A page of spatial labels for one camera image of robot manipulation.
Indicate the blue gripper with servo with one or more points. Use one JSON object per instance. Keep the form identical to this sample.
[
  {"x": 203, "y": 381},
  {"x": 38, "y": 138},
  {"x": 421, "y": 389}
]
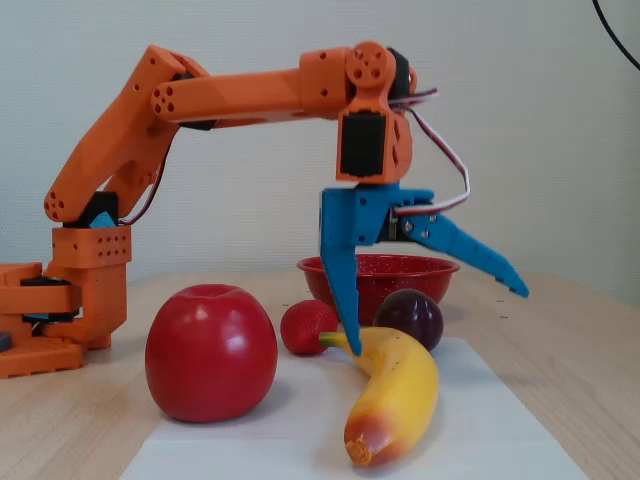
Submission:
[{"x": 367, "y": 215}]

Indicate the yellow toy banana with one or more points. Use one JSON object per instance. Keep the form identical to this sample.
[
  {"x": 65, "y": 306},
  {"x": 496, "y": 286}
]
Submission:
[{"x": 400, "y": 395}]

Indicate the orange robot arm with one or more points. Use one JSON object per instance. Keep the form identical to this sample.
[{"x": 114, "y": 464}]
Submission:
[{"x": 250, "y": 95}]

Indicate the orange robot base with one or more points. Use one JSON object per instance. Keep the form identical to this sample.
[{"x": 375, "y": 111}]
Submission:
[{"x": 30, "y": 357}]

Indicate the red speckled bowl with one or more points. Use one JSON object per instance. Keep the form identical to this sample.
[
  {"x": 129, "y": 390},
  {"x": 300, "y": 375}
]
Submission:
[{"x": 395, "y": 280}]

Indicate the dark purple toy plum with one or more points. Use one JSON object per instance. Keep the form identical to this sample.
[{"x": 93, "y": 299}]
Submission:
[{"x": 412, "y": 315}]

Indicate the red toy strawberry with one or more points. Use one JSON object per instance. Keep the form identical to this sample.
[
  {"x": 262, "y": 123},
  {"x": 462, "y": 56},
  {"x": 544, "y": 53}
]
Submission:
[{"x": 305, "y": 327}]

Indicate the white paper sheet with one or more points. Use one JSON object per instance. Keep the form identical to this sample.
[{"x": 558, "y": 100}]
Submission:
[{"x": 300, "y": 445}]

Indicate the red toy apple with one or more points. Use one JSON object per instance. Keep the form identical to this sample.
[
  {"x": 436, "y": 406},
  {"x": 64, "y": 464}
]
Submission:
[{"x": 210, "y": 355}]

